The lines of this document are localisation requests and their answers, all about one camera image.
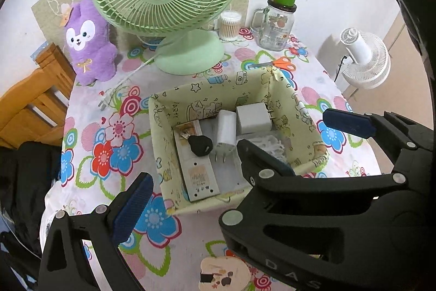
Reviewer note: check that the cream bear-shaped tray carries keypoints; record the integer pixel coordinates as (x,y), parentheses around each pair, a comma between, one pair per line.
(218,265)

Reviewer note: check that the slim white charger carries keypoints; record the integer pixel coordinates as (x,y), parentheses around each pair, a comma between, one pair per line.
(225,130)

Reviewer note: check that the large white charger block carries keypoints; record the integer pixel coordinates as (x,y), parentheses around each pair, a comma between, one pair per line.
(252,119)

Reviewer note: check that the yellow-green printed fabric box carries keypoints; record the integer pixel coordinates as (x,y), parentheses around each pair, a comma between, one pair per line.
(163,127)

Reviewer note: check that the cotton swab container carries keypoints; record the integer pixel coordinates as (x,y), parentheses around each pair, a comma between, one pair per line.
(230,26)

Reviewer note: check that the dark cloth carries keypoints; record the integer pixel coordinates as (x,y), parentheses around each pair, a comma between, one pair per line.
(24,182)

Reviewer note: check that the purple plush toy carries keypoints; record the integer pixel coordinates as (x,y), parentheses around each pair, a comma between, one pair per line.
(90,55)

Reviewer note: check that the wooden chair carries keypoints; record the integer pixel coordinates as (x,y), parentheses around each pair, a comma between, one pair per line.
(30,100)

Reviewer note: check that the black key fob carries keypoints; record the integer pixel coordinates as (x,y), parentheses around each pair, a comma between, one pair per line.
(200,146)

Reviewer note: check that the glass mug with green lid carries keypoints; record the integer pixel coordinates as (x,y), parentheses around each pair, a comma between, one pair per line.
(274,28)

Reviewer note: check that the white clip fan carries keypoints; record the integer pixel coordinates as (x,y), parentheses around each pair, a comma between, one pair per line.
(368,62)

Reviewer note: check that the white box with beige label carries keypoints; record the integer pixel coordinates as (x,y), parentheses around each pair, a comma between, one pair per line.
(199,175)

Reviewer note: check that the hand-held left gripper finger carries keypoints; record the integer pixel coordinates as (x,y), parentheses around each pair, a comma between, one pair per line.
(133,209)

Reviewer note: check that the floral tablecloth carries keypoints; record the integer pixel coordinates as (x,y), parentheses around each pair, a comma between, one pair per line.
(95,127)

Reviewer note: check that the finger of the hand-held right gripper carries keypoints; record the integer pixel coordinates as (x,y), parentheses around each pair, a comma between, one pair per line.
(347,122)
(262,161)

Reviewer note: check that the small black square piece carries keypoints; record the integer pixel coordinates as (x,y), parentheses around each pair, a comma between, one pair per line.
(206,278)

